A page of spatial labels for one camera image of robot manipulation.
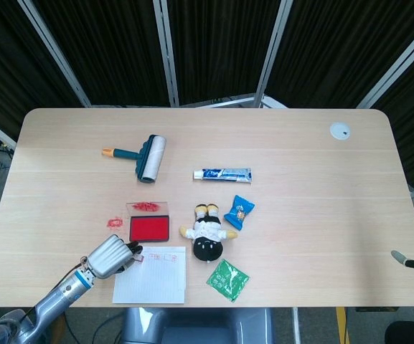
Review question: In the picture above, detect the black round object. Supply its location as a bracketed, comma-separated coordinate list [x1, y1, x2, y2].
[384, 320, 414, 344]

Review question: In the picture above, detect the green sachet packet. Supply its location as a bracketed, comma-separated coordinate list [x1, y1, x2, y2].
[205, 258, 250, 303]

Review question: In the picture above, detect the blue snack packet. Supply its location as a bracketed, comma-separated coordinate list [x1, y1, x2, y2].
[223, 194, 256, 231]

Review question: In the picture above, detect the red ink pad clear lid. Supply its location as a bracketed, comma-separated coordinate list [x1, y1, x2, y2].
[126, 201, 171, 242]

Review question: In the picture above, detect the white table leg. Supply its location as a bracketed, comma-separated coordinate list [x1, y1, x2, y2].
[291, 307, 301, 344]

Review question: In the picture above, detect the blue white toothpaste tube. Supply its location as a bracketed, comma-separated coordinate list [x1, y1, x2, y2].
[192, 167, 253, 184]

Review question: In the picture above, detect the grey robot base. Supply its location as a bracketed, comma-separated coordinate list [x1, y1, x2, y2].
[120, 307, 275, 344]

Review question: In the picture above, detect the teal lint roller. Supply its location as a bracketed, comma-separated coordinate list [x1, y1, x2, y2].
[101, 134, 167, 185]

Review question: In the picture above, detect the grey partition foot bar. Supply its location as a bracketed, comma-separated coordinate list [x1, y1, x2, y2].
[179, 93, 257, 108]

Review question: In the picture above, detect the white lined paper sheet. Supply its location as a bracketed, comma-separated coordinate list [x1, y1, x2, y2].
[112, 246, 187, 305]

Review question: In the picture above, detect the white round cable grommet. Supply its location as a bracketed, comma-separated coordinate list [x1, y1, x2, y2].
[329, 122, 352, 141]

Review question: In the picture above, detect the black white plush doll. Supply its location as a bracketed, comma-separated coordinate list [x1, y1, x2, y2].
[179, 203, 238, 262]

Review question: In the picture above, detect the yellow strip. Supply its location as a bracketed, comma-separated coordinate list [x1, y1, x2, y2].
[335, 307, 348, 344]

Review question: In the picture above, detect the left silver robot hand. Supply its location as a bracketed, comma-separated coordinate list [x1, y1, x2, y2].
[83, 234, 144, 280]

